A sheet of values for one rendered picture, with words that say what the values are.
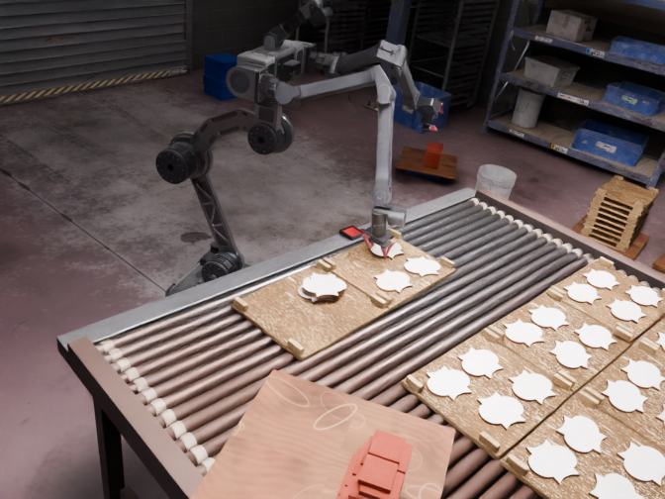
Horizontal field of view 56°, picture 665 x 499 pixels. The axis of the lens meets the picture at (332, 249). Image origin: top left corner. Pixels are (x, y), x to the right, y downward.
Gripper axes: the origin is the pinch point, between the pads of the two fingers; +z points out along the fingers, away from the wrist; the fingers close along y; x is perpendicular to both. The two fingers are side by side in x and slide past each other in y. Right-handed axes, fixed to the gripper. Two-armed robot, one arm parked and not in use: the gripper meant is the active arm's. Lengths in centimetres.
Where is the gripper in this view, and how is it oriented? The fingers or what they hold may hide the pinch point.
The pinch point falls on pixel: (378, 250)
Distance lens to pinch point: 244.2
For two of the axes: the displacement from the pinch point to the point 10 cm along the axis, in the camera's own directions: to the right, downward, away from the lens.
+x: -7.3, 4.5, -5.2
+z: 0.3, 7.8, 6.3
